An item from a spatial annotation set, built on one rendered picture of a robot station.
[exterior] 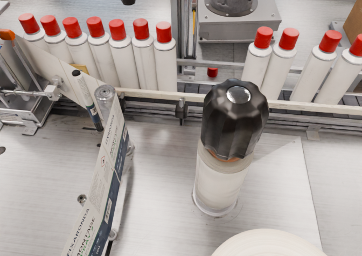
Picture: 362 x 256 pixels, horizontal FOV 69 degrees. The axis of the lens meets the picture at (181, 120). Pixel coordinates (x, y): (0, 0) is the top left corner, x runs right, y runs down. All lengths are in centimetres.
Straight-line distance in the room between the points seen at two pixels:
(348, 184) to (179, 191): 39
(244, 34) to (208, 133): 69
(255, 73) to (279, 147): 18
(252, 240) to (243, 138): 15
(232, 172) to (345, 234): 35
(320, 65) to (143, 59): 39
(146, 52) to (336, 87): 44
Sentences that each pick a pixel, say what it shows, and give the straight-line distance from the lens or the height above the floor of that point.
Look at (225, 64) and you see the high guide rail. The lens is 69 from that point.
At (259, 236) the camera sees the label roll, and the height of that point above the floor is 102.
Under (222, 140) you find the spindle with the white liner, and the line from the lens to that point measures 32.
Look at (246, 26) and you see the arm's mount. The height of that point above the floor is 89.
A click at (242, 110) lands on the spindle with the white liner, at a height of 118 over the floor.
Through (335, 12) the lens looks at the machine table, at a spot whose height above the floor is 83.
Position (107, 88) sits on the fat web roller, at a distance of 49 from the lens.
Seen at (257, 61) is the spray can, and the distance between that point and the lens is 61.
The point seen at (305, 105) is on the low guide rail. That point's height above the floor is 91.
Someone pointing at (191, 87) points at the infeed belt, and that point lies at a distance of 74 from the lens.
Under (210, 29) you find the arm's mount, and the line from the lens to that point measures 95.
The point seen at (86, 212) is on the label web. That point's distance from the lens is 40.
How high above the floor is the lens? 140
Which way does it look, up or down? 52 degrees down
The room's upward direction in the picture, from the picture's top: 1 degrees counter-clockwise
